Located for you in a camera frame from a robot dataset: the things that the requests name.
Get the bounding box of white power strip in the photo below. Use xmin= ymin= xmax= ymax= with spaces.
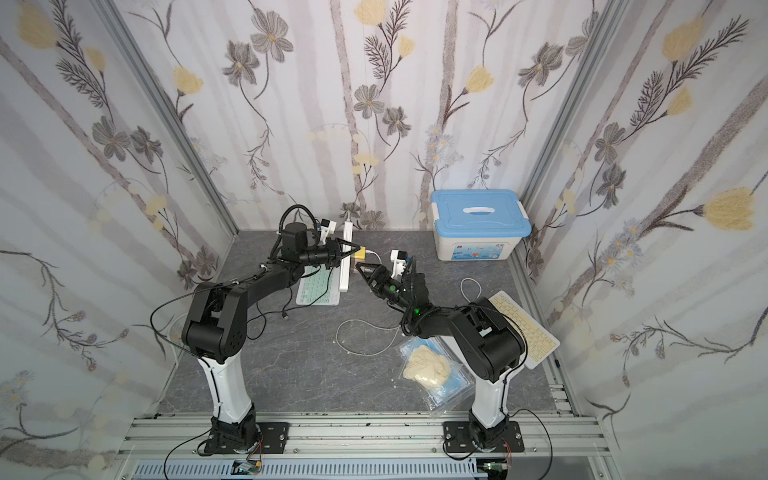
xmin=339 ymin=220 xmax=354 ymax=293

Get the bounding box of green keyboard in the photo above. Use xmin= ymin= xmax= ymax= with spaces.
xmin=296 ymin=266 xmax=340 ymax=306

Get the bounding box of white USB cable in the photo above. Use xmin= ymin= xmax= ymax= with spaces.
xmin=334 ymin=248 xmax=415 ymax=358

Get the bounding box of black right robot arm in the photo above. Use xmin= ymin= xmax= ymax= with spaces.
xmin=356 ymin=259 xmax=529 ymax=452

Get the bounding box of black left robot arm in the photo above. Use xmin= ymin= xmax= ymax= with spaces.
xmin=181 ymin=204 xmax=361 ymax=456

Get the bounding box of bag of gloves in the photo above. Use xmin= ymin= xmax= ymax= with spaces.
xmin=397 ymin=337 xmax=475 ymax=413

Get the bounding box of blue lid storage box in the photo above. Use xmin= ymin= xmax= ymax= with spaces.
xmin=429 ymin=189 xmax=532 ymax=262

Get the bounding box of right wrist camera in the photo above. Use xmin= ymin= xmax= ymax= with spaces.
xmin=390 ymin=249 xmax=414 ymax=281

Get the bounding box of white cable near right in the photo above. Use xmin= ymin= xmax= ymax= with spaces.
xmin=458 ymin=275 xmax=484 ymax=304

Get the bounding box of yellow wireless keyboard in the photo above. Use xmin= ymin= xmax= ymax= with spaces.
xmin=490 ymin=291 xmax=560 ymax=370

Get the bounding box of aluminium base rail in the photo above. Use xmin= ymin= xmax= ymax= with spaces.
xmin=111 ymin=386 xmax=621 ymax=479

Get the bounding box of white ribbed cable duct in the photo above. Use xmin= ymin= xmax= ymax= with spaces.
xmin=125 ymin=458 xmax=488 ymax=479

